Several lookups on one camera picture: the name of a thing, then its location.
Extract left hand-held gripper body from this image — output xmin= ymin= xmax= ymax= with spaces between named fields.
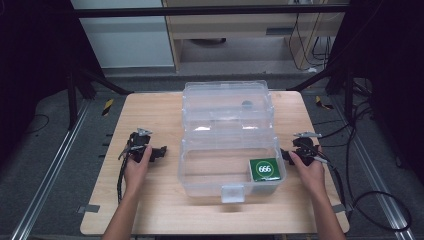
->
xmin=127 ymin=127 xmax=154 ymax=164

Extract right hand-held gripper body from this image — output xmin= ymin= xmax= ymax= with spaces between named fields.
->
xmin=292 ymin=131 xmax=323 ymax=167

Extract clear plastic storage box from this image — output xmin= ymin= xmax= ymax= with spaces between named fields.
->
xmin=177 ymin=79 xmax=288 ymax=205

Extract person's left hand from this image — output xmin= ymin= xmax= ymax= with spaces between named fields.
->
xmin=123 ymin=145 xmax=154 ymax=198

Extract person's right hand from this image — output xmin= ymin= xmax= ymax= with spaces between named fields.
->
xmin=288 ymin=151 xmax=328 ymax=201

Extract green card box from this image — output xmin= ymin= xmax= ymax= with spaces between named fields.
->
xmin=248 ymin=157 xmax=283 ymax=183

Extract black yellow tape strip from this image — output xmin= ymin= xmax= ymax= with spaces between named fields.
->
xmin=314 ymin=95 xmax=335 ymax=111
xmin=101 ymin=98 xmax=115 ymax=117

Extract black metal stand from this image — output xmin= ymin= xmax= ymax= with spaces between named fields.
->
xmin=286 ymin=64 xmax=356 ymax=125
xmin=65 ymin=64 xmax=135 ymax=132

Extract white cabinet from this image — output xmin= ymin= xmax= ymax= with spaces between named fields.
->
xmin=69 ymin=0 xmax=176 ymax=70

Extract black curtain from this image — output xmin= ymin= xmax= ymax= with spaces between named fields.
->
xmin=0 ymin=0 xmax=104 ymax=168
xmin=324 ymin=0 xmax=424 ymax=186

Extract light wooden desk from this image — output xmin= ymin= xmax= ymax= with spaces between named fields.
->
xmin=161 ymin=0 xmax=349 ymax=73

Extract black horizontal bar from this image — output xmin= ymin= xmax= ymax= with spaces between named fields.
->
xmin=72 ymin=3 xmax=352 ymax=19

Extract left hand-held gripper cable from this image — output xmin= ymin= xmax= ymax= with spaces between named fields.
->
xmin=116 ymin=143 xmax=132 ymax=205

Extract hand-held gripper cable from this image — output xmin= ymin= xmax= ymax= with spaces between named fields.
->
xmin=314 ymin=153 xmax=348 ymax=210
xmin=116 ymin=143 xmax=132 ymax=205

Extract right hand-held gripper cable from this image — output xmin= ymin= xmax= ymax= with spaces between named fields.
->
xmin=314 ymin=153 xmax=348 ymax=210

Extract black floor cable bundle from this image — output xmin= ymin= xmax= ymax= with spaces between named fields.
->
xmin=312 ymin=79 xmax=378 ymax=201

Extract aluminium floor rail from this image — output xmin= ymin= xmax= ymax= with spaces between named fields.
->
xmin=9 ymin=99 xmax=92 ymax=240
xmin=333 ymin=99 xmax=418 ymax=240

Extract thin black floor cable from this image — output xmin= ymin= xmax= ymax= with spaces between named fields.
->
xmin=25 ymin=113 xmax=51 ymax=135

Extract hanging black cables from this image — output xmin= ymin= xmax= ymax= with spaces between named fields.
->
xmin=287 ymin=12 xmax=336 ymax=72

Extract black looped floor cable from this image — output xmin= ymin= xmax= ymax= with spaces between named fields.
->
xmin=351 ymin=190 xmax=413 ymax=233

